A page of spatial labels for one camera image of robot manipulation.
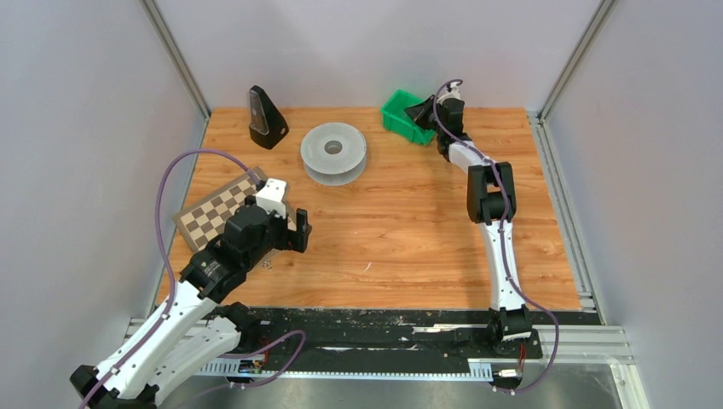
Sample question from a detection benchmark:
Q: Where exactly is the aluminium frame post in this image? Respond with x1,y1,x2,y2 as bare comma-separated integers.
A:
537,0,618,123
139,0,211,122

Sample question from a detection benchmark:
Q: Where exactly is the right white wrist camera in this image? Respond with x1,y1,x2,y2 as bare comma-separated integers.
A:
437,80,463,104

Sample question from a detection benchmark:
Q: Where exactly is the black metronome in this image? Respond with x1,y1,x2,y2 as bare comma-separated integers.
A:
248,85,289,150

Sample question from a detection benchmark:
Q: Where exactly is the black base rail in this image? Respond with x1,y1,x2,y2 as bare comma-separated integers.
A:
204,307,545,375

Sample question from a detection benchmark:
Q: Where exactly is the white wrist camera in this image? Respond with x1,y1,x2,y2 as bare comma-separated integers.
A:
255,178,288,219
437,80,463,104

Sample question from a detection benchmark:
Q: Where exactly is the green plastic bin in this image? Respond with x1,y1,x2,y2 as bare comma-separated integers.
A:
379,89,434,147

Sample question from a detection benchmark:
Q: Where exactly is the right aluminium frame post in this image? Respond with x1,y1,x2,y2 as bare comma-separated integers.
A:
537,0,618,123

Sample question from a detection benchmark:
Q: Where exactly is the left aluminium frame post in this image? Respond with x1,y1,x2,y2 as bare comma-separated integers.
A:
139,0,211,122

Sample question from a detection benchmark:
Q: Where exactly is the wooden chessboard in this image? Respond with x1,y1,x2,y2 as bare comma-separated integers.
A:
171,165,300,253

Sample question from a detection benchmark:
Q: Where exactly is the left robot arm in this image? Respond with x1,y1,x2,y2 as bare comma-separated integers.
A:
70,204,312,408

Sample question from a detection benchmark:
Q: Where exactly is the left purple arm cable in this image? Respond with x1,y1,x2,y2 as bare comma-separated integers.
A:
78,148,264,409

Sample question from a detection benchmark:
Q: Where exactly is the grey perforated cable spool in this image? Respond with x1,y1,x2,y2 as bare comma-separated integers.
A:
300,122,367,187

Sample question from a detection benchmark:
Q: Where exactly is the white slotted cable duct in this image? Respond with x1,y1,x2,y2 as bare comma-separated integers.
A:
195,360,495,382

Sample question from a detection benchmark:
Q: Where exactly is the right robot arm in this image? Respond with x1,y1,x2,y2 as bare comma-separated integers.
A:
404,96,533,356

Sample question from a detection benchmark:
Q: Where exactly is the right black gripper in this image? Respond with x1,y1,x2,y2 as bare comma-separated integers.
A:
408,95,447,136

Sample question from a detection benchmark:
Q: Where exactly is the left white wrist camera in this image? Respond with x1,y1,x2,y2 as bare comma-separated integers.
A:
255,178,288,219

